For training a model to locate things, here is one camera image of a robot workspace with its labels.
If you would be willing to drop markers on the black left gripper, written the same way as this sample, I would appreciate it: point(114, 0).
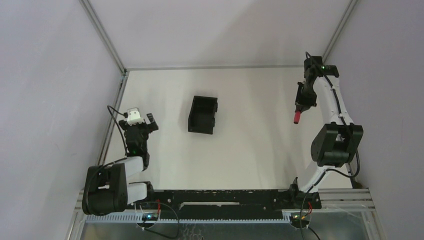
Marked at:
point(138, 125)

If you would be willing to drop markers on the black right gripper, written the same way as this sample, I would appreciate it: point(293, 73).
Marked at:
point(302, 103)

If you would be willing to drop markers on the red handled screwdriver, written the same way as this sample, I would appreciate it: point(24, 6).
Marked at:
point(297, 114)

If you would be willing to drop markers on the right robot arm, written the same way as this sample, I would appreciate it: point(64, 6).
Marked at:
point(337, 142)

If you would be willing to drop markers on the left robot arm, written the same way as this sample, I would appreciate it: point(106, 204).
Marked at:
point(107, 187)

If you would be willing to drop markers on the black plastic bin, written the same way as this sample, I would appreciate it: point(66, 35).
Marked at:
point(201, 117)

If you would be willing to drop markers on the left controller board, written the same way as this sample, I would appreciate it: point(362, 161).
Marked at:
point(149, 217)

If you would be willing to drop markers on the controller board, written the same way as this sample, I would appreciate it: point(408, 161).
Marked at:
point(298, 217)
point(149, 217)

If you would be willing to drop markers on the right controller board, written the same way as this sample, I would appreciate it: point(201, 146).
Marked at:
point(298, 217)

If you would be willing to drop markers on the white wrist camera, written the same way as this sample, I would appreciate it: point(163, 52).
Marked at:
point(134, 117)

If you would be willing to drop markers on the aluminium frame left rail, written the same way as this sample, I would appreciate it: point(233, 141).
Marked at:
point(109, 143)

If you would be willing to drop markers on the aluminium frame rail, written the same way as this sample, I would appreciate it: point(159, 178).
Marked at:
point(109, 143)
point(214, 67)

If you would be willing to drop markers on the aluminium frame back rail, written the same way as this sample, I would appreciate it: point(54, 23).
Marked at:
point(214, 67)

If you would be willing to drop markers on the aluminium frame right post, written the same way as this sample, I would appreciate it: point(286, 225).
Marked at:
point(339, 28)

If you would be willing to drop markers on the aluminium frame post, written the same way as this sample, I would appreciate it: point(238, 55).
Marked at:
point(103, 35)
point(339, 28)

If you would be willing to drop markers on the grey slotted cable duct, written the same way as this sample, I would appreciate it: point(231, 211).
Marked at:
point(133, 218)

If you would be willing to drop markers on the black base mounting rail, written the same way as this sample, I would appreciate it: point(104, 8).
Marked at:
point(230, 204)

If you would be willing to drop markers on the aluminium frame left post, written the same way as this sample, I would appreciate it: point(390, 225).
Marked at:
point(103, 35)

